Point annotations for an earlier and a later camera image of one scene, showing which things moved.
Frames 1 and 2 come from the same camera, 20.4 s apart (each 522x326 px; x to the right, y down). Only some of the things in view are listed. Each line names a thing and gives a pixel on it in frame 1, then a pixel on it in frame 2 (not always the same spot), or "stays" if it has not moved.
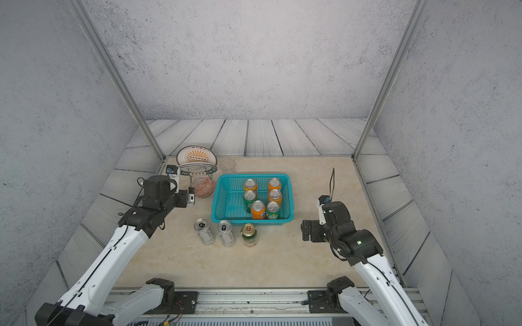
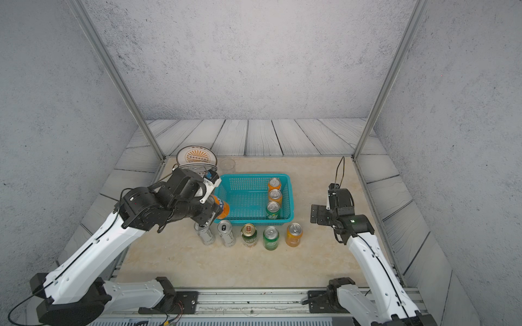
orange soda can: (275, 195) stays
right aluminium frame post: (416, 15) stays
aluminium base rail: (260, 308) stays
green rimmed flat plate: (197, 169) stays
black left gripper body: (181, 198) -> (204, 212)
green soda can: (272, 210) stays
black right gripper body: (319, 232) -> (326, 217)
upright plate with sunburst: (196, 153) stays
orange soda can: (274, 183) stays
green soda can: (249, 196) -> (271, 238)
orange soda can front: (258, 210) -> (225, 205)
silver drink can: (202, 227) stays
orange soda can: (250, 185) -> (293, 234)
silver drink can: (224, 228) stays
